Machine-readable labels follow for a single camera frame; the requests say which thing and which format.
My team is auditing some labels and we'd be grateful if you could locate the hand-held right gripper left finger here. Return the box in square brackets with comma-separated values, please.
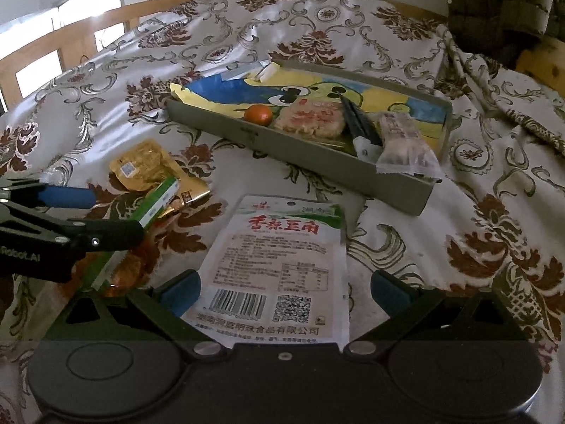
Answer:
[53, 269, 227, 360]

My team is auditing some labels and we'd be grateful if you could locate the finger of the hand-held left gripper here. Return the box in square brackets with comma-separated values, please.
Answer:
[0, 203, 147, 253]
[0, 178, 97, 213]

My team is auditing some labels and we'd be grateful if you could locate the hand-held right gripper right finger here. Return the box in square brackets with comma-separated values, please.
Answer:
[342, 269, 527, 360]

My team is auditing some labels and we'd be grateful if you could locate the green-edged orange snack packet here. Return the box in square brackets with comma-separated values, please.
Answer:
[71, 177, 182, 299]

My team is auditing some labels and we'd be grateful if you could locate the gold foil snack packet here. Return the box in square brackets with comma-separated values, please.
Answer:
[109, 138, 210, 219]

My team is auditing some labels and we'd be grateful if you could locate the white packet with red print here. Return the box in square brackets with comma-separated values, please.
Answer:
[181, 194, 351, 349]

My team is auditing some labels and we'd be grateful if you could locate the clear pale snack packet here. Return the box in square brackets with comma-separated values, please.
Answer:
[375, 112, 442, 182]

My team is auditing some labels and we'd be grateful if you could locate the grey rectangular tray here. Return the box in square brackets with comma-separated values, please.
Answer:
[165, 59, 453, 217]

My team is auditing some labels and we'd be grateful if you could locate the dark blue snack packet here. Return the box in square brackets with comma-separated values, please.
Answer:
[339, 94, 384, 160]

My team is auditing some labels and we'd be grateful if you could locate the round rice cracker packet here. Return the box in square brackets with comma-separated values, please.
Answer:
[274, 99, 347, 140]

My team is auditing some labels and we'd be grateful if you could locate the small orange tomato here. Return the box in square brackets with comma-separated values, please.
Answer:
[244, 105, 273, 125]

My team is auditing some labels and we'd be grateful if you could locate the floral printed blanket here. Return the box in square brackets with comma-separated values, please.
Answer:
[0, 0, 565, 407]

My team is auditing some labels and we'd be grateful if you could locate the cartoon printed tray liner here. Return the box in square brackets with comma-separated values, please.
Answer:
[170, 64, 448, 151]

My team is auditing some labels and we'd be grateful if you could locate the olive quilted jacket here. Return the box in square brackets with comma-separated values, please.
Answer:
[446, 0, 559, 67]

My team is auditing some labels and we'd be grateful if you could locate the wooden bed frame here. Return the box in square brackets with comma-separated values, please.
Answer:
[0, 0, 565, 113]

